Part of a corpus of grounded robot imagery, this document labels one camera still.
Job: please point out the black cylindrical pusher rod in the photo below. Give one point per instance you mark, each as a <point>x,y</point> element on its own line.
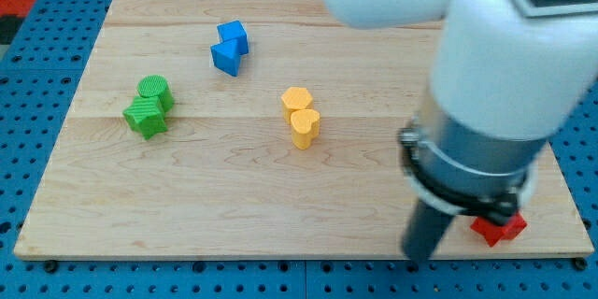
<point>424,231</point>

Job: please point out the blue cube block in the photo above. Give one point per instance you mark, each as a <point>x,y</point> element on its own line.
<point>234,30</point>

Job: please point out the wooden board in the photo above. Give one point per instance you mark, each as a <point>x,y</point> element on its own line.
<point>225,181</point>

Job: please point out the blue triangle block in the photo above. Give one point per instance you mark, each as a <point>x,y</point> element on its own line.
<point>226,57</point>

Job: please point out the red star block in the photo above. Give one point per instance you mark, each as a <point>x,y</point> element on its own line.
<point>493,233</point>

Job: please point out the yellow hexagon block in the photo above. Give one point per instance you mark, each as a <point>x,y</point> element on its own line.
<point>294,99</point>

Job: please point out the green star block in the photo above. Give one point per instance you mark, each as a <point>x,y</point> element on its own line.
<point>146,116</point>

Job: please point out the grey cylindrical end effector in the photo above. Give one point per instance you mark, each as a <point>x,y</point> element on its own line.
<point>456,170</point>

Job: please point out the yellow heart block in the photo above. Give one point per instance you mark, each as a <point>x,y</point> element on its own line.
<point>305,126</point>

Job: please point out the green cylinder block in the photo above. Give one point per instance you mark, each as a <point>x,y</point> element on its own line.
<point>156,86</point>

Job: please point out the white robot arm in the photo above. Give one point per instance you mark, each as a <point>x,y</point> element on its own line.
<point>507,73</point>

